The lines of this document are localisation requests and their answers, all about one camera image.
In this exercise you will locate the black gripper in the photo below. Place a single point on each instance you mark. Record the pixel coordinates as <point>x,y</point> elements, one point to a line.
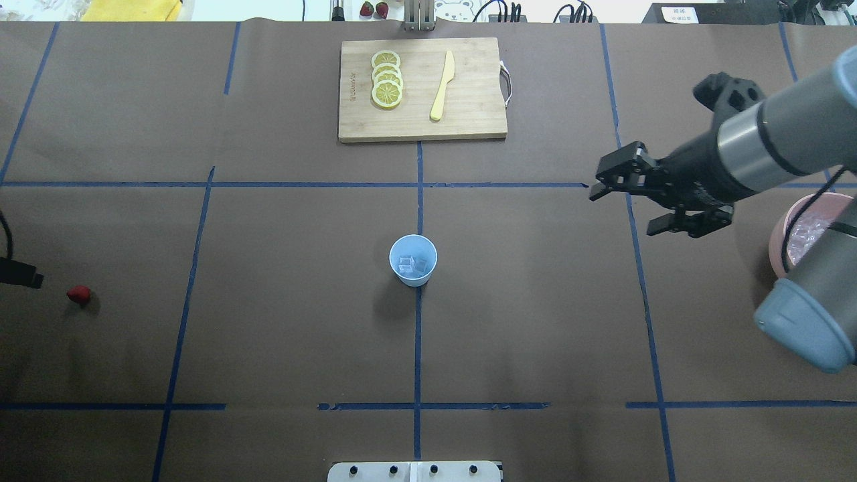
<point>696,167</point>

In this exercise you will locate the ice cube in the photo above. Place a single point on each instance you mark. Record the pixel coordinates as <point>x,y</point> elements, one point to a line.
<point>412,267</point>

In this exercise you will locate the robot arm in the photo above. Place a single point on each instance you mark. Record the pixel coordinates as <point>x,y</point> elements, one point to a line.
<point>756,143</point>

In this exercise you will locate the pile of clear ice cubes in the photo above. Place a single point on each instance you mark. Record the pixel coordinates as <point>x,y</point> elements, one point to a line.
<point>805,233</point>

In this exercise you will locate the light blue paper cup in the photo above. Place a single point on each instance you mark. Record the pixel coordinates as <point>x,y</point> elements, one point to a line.
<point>418,246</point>

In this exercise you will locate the pink bowl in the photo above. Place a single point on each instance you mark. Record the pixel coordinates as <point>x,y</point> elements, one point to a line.
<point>829,202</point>

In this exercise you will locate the yellow plastic knife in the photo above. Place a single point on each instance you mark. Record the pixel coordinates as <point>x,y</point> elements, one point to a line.
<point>439,104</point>

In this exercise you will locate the wooden cutting board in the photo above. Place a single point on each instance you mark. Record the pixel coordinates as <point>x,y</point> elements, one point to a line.
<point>475,107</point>

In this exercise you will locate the lemon slice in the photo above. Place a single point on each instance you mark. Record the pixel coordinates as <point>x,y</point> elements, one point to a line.
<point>388,82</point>
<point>385,67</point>
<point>387,96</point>
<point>385,57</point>

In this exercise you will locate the spare strawberry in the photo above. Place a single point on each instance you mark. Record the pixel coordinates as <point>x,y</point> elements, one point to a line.
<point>381,10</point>
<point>367,10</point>

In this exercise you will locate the red strawberry on table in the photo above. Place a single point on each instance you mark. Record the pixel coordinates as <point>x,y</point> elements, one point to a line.
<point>80,295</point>

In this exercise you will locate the yellow cloth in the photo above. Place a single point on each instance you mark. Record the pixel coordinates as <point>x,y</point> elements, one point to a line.
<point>132,11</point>

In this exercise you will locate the aluminium frame post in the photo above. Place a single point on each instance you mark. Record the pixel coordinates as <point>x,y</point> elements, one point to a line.
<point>419,15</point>

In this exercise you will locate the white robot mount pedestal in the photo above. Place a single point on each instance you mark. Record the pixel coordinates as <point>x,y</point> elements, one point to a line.
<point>417,471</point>

